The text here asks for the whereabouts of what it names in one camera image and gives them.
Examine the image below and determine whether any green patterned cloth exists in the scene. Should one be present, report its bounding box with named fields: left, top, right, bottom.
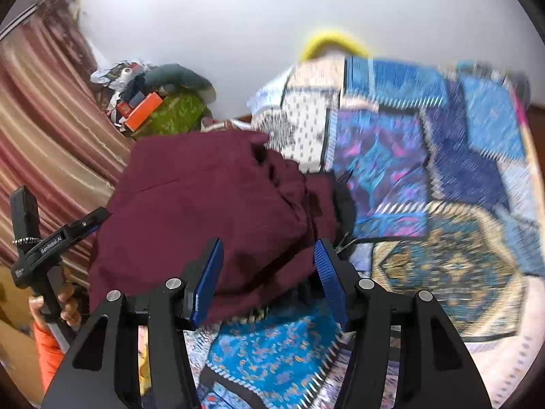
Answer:
left=138, top=91, right=209, bottom=138

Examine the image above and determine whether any person's left hand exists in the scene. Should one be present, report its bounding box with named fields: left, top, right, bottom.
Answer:
left=28, top=280, right=82, bottom=330

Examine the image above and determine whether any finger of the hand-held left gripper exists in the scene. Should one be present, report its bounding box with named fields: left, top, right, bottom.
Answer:
left=79, top=207, right=110, bottom=239

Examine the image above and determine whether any striped pink curtain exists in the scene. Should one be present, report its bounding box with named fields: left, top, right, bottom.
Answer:
left=0, top=0, right=134, bottom=284

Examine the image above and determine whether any patchwork printed blanket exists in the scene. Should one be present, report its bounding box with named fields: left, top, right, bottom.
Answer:
left=140, top=53, right=545, bottom=409

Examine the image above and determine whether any yellow curved object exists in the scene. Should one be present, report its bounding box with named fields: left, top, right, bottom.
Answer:
left=300, top=28, right=372, bottom=63

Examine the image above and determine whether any maroon shirt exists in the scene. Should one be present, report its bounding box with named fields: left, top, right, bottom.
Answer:
left=87, top=130, right=341, bottom=322

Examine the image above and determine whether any pile of small clutter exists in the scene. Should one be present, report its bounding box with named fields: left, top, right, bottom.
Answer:
left=91, top=62, right=150, bottom=131

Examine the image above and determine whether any grey teal cloth bundle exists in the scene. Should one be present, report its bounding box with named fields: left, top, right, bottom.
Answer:
left=142, top=63, right=216, bottom=104

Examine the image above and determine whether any person's left forearm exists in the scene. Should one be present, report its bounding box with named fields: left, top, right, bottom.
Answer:
left=32, top=321, right=66, bottom=382

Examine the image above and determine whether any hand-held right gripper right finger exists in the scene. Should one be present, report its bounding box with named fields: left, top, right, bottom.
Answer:
left=314, top=239, right=504, bottom=409

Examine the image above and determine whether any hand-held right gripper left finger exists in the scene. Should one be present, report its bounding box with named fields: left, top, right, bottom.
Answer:
left=40, top=238, right=225, bottom=409

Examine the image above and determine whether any orange box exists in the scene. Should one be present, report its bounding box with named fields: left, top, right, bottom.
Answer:
left=123, top=92, right=165, bottom=133

